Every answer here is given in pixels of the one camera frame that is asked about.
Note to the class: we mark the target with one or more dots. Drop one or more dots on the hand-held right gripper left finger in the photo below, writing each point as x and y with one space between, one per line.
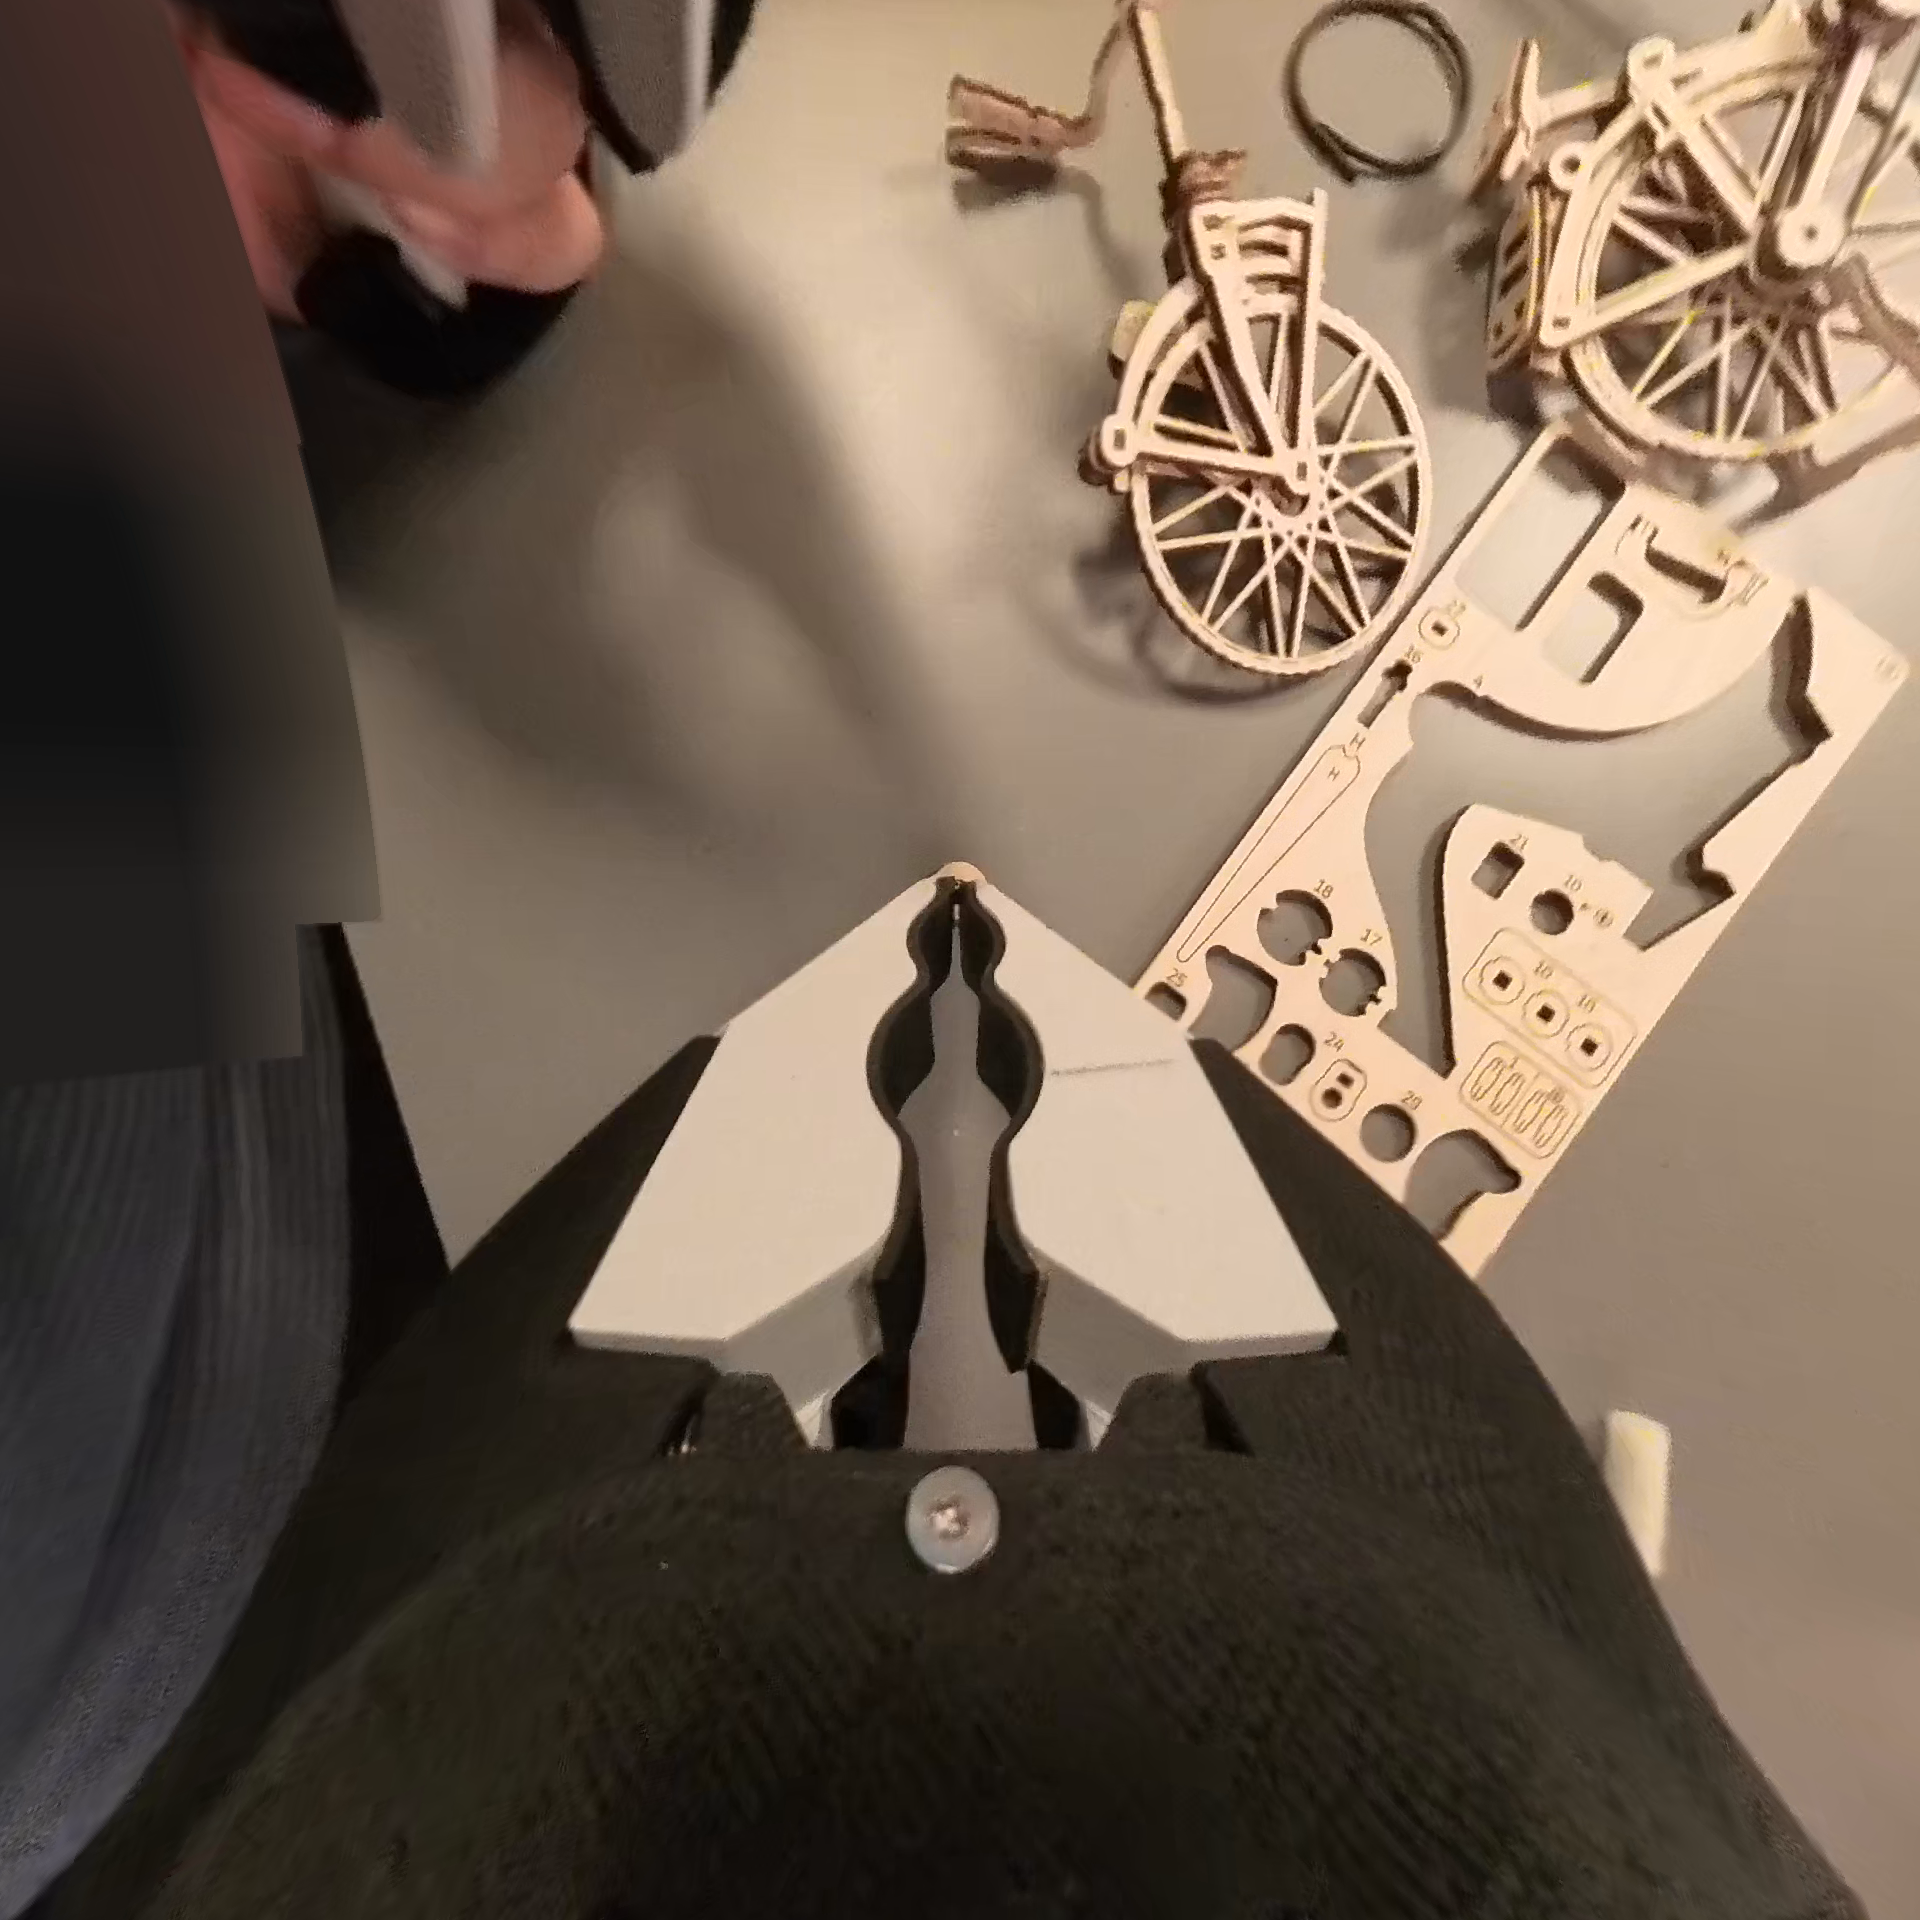
721 1201

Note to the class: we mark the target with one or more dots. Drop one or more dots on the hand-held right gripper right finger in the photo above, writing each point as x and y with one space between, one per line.
1170 1201

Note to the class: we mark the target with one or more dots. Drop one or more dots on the wooden parts sheet large cutouts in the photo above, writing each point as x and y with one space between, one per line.
1522 957

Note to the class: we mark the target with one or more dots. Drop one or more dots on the person's left hand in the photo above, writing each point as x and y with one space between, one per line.
516 219

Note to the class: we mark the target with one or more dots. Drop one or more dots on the person's grey sweater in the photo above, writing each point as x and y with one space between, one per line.
150 1350

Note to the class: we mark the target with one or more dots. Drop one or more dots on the wooden bicycle frame piece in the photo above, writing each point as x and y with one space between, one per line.
1243 284

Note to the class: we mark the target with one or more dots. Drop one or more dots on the wooden bicycle frame with wheel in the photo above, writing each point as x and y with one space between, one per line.
1800 235

